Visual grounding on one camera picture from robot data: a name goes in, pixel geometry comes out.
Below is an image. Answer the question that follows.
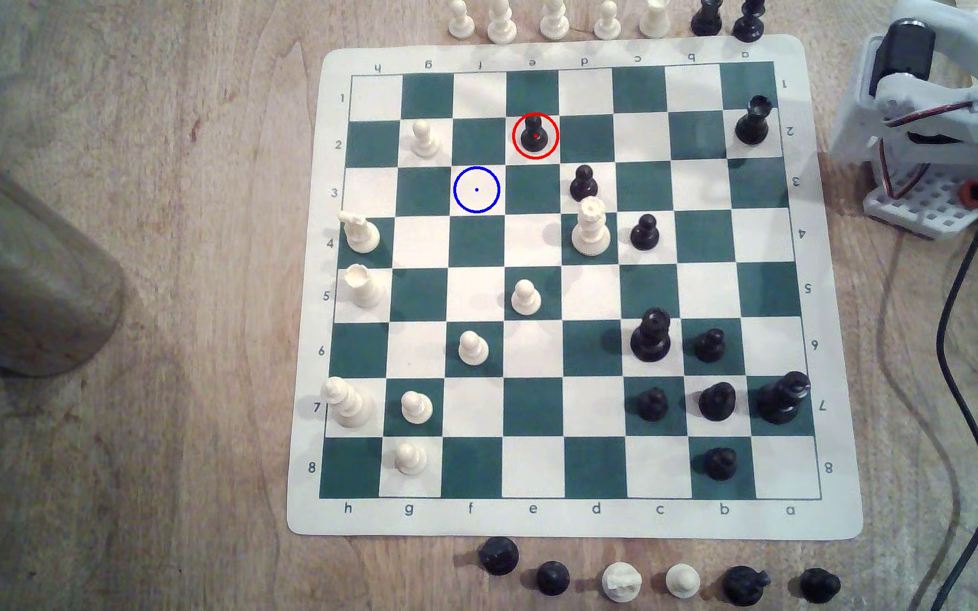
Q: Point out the black knight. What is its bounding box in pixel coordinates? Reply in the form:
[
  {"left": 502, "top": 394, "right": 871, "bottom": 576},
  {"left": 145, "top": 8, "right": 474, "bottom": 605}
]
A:
[{"left": 722, "top": 565, "right": 772, "bottom": 608}]

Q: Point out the green white chess mat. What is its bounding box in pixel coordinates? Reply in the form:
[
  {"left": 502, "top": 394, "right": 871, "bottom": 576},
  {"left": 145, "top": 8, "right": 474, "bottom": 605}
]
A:
[{"left": 286, "top": 34, "right": 865, "bottom": 541}]

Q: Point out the black cable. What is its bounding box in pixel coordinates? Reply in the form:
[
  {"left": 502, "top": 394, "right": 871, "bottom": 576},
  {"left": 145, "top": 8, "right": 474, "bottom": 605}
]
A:
[{"left": 929, "top": 146, "right": 978, "bottom": 611}]

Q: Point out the grey metal cylinder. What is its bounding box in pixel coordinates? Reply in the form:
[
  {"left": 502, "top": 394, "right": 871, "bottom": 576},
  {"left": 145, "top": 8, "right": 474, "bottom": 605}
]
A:
[{"left": 0, "top": 127, "right": 127, "bottom": 380}]

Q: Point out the black queen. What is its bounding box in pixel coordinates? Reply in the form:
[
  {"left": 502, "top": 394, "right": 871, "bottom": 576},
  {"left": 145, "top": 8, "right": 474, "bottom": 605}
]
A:
[{"left": 630, "top": 308, "right": 674, "bottom": 363}]

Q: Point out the white queen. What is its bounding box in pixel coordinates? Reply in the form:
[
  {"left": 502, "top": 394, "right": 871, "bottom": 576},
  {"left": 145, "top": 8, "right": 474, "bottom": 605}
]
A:
[{"left": 571, "top": 196, "right": 612, "bottom": 257}]

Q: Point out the black king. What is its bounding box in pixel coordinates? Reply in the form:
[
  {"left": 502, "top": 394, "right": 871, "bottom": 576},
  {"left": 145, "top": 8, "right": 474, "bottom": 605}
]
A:
[{"left": 756, "top": 371, "right": 813, "bottom": 425}]

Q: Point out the white rook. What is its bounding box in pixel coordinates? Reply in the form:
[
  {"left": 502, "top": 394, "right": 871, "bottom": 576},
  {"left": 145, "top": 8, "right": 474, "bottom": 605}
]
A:
[
  {"left": 638, "top": 0, "right": 674, "bottom": 39},
  {"left": 344, "top": 264, "right": 385, "bottom": 310}
]

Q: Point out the black bishop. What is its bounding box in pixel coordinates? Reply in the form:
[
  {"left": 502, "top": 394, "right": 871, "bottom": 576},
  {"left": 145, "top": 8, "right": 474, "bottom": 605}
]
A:
[{"left": 690, "top": 0, "right": 724, "bottom": 37}]

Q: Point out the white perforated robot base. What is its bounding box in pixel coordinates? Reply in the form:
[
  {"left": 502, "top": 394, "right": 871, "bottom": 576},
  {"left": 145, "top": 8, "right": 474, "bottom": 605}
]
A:
[{"left": 861, "top": 160, "right": 978, "bottom": 241}]

